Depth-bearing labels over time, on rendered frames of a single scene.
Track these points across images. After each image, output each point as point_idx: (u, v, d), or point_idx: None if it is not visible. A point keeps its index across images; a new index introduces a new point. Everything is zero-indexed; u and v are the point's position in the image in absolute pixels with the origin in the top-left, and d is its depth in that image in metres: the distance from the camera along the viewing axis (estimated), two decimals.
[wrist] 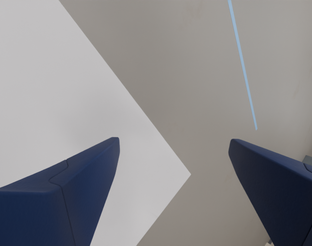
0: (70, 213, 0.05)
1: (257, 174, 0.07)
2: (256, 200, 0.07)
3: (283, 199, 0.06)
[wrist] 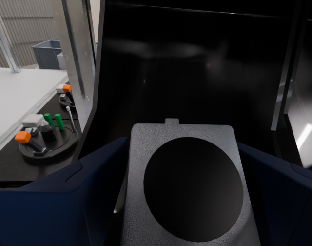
0: (87, 213, 0.05)
1: (245, 174, 0.07)
2: None
3: (270, 199, 0.06)
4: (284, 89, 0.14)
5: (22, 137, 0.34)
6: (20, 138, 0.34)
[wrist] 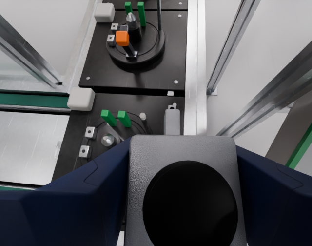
0: (104, 213, 0.05)
1: None
2: None
3: (255, 199, 0.06)
4: None
5: (124, 39, 0.28)
6: (122, 40, 0.28)
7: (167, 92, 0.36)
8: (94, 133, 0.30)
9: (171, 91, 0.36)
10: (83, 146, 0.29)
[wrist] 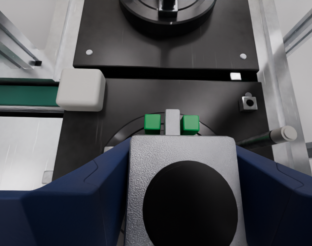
0: (104, 213, 0.05)
1: None
2: None
3: (255, 199, 0.06)
4: None
5: None
6: None
7: (229, 73, 0.22)
8: None
9: (236, 72, 0.21)
10: None
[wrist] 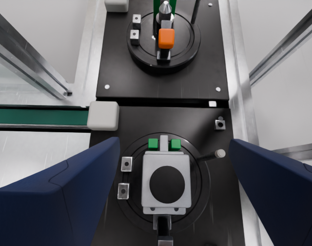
0: (70, 213, 0.05)
1: (257, 174, 0.07)
2: (256, 200, 0.07)
3: (283, 199, 0.06)
4: None
5: (171, 41, 0.21)
6: (168, 41, 0.21)
7: (208, 102, 0.30)
8: (132, 165, 0.24)
9: (213, 101, 0.30)
10: (122, 184, 0.22)
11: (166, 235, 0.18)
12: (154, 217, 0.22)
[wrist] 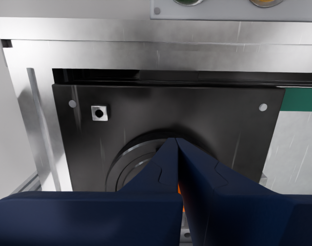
0: None
1: (184, 173, 0.07)
2: (184, 199, 0.07)
3: (195, 198, 0.06)
4: None
5: None
6: None
7: None
8: None
9: None
10: None
11: None
12: None
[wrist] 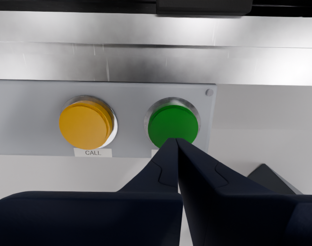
0: None
1: (184, 173, 0.07)
2: (184, 199, 0.07)
3: (195, 198, 0.06)
4: None
5: None
6: None
7: None
8: None
9: None
10: None
11: None
12: None
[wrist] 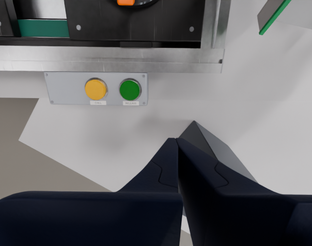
0: None
1: (184, 173, 0.07)
2: (184, 199, 0.07)
3: (195, 198, 0.06)
4: None
5: (130, 2, 0.20)
6: (127, 2, 0.20)
7: None
8: None
9: None
10: None
11: None
12: None
